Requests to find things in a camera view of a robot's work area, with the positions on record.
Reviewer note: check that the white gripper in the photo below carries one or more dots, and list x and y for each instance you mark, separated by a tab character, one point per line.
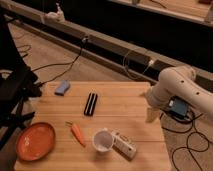
157	97

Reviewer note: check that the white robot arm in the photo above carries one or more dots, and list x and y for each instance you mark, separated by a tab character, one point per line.
180	81

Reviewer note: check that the blue box on floor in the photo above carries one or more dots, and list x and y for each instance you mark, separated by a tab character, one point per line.
178	108

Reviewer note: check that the white rectangular box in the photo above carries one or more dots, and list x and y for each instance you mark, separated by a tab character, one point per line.
124	145

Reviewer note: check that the white plastic cup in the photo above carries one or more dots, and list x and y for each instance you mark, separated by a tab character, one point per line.
103	141

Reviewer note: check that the orange toy carrot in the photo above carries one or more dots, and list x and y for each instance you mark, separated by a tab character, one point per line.
75	129

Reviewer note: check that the blue sponge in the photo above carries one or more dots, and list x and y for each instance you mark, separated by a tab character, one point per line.
62	88

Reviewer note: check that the orange plate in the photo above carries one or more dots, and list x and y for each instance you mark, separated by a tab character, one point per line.
36	141

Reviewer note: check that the black chair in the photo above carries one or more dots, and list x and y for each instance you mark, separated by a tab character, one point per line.
16	88

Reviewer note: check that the white object on rail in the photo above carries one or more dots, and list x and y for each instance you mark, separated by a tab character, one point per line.
58	15

